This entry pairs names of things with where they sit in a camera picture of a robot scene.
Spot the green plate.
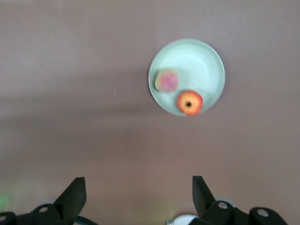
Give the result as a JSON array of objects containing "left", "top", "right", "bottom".
[{"left": 148, "top": 38, "right": 226, "bottom": 117}]

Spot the red pomegranate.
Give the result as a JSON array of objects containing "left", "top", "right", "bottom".
[{"left": 177, "top": 90, "right": 203, "bottom": 117}]

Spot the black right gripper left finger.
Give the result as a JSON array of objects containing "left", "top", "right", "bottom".
[{"left": 0, "top": 177, "right": 87, "bottom": 225}]

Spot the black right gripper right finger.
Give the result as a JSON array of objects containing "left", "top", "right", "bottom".
[{"left": 192, "top": 175, "right": 288, "bottom": 225}]

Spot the pink yellow peach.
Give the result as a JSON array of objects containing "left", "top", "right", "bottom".
[{"left": 154, "top": 67, "right": 180, "bottom": 93}]

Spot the brown table cloth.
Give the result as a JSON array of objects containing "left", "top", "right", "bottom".
[{"left": 0, "top": 0, "right": 300, "bottom": 225}]

